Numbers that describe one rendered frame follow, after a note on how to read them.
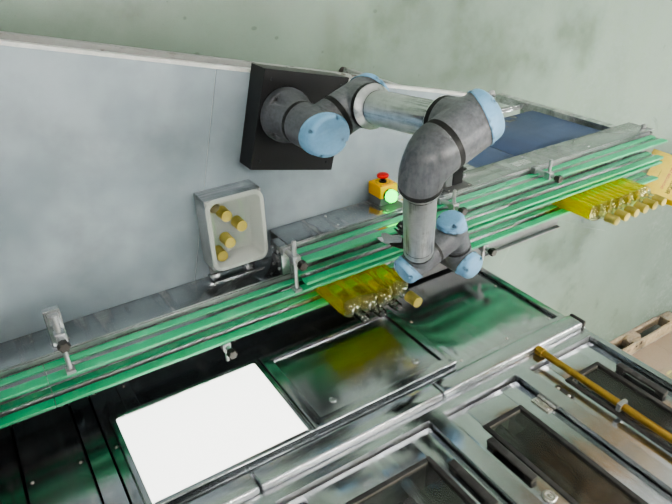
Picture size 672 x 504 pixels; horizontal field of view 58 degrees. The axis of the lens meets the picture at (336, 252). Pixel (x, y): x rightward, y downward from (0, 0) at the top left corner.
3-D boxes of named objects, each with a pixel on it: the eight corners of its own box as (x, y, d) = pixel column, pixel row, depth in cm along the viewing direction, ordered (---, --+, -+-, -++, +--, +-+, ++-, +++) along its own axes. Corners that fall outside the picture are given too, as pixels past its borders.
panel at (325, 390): (110, 425, 160) (150, 520, 135) (108, 417, 159) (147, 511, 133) (386, 313, 201) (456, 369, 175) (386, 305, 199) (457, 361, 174)
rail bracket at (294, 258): (281, 281, 184) (301, 300, 174) (277, 232, 175) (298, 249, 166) (290, 278, 185) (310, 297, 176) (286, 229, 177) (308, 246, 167)
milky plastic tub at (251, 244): (204, 261, 181) (215, 274, 175) (193, 192, 170) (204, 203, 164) (256, 245, 189) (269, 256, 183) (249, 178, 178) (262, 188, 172)
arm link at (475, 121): (313, 95, 159) (451, 126, 116) (357, 67, 163) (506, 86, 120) (331, 134, 166) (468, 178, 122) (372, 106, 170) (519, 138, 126)
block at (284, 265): (270, 266, 188) (280, 276, 183) (267, 239, 183) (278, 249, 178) (280, 263, 190) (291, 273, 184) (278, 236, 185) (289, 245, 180)
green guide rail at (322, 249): (292, 253, 182) (306, 264, 176) (292, 250, 181) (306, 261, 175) (650, 137, 261) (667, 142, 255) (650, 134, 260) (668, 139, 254)
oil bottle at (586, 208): (549, 203, 242) (611, 230, 221) (551, 190, 239) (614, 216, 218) (559, 200, 245) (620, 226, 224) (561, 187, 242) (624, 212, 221)
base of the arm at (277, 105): (262, 86, 160) (280, 95, 153) (310, 86, 169) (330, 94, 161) (258, 142, 167) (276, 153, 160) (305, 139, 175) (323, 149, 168)
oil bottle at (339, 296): (311, 289, 192) (348, 322, 176) (310, 273, 189) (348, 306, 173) (326, 283, 195) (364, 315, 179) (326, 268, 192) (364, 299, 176)
